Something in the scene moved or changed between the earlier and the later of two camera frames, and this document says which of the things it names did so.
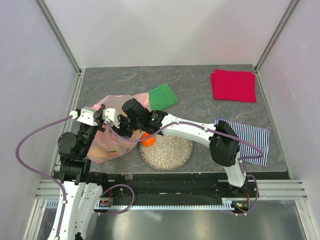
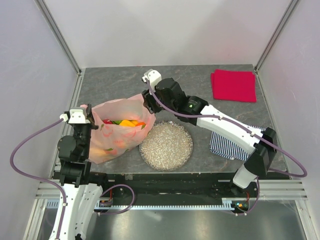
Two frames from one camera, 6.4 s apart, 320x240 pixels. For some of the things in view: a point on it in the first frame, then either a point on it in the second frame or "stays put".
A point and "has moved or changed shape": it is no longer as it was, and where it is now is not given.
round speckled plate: (167, 153) stays put
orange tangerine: (148, 142) has moved or changed shape
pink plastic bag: (108, 143) stays put
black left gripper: (99, 121) -> (89, 116)
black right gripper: (120, 130) -> (149, 102)
